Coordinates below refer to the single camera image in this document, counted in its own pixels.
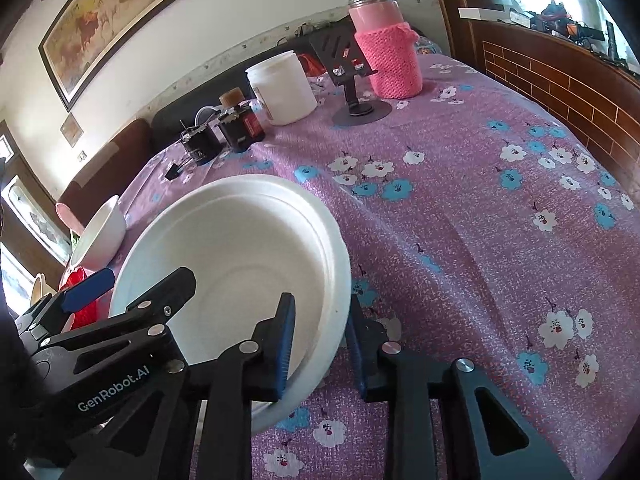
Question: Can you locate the pink plastic container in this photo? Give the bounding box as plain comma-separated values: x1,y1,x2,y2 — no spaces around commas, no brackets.
55,202,87,236

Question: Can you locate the black phone stand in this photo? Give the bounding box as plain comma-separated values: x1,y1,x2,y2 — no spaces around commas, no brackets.
308,26,393,125

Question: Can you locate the wooden brick pattern panel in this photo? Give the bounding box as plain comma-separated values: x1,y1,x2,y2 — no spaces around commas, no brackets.
430,0,640,176

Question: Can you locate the white ceramic bowl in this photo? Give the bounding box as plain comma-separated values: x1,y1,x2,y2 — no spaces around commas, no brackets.
69,195,127,273

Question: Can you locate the white plastic jar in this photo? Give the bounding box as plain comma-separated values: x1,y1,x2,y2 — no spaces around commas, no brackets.
245,50,319,127

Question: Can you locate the dark bottle with brown lid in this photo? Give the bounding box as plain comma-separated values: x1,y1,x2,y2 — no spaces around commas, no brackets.
218,89,266,153

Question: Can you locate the white flat box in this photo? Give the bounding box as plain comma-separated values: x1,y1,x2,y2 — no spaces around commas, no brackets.
458,5,521,21

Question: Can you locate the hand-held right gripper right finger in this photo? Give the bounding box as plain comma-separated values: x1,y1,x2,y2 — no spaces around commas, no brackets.
344,294,576,480

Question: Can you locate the small black jar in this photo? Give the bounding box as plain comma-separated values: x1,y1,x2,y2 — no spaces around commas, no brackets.
180,122,223,167

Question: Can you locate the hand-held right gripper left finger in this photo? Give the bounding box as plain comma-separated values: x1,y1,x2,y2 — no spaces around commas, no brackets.
75,292,297,480

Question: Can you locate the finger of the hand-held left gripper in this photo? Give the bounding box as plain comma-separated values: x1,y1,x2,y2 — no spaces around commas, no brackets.
30,268,117,331
40,267,197,361

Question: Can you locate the framed horse painting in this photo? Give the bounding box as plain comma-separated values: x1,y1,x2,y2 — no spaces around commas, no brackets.
39,0,233,112

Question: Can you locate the pile of assorted tools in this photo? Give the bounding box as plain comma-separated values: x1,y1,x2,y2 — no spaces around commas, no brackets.
520,0,640,68

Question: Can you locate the pink thermos with knitted sleeve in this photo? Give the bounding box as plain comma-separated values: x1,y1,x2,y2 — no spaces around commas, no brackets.
346,0,425,100

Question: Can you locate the small wall plaque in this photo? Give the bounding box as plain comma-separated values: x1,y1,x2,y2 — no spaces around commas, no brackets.
60,114,85,143

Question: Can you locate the red glass plate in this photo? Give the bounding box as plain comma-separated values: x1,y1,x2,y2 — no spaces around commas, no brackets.
59,267,103,331

